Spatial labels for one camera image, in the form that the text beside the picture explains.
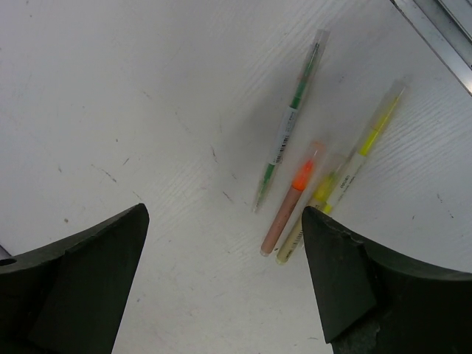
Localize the yellow highlighter pen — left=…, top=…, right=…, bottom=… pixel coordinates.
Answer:
left=275, top=153, right=346, bottom=266

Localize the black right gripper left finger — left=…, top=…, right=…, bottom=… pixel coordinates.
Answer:
left=1, top=204, right=149, bottom=353

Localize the green gel pen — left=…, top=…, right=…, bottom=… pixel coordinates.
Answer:
left=252, top=29, right=330, bottom=212

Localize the aluminium table edge rail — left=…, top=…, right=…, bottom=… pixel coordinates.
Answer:
left=391, top=0, right=471, bottom=93

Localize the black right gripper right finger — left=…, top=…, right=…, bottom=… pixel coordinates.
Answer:
left=302, top=206, right=471, bottom=353

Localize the orange highlighter pen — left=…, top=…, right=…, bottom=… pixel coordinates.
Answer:
left=260, top=141, right=325, bottom=257

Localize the yellow gel pen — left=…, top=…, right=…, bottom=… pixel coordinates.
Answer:
left=320, top=80, right=406, bottom=215

